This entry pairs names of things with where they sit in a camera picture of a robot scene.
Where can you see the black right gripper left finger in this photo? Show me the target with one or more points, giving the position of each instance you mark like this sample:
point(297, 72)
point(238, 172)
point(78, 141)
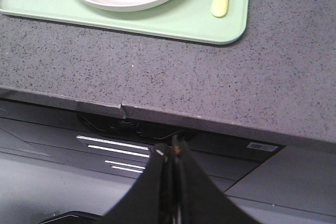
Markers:
point(150, 200)

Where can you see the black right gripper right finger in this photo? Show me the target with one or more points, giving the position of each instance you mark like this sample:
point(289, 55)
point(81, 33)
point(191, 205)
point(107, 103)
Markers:
point(200, 201)

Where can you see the dark cabinet with drawers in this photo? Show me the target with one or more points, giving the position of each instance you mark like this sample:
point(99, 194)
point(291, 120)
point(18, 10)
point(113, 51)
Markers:
point(60, 155)

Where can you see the light green tray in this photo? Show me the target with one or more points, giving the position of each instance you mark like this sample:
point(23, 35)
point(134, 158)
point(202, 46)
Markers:
point(179, 19)

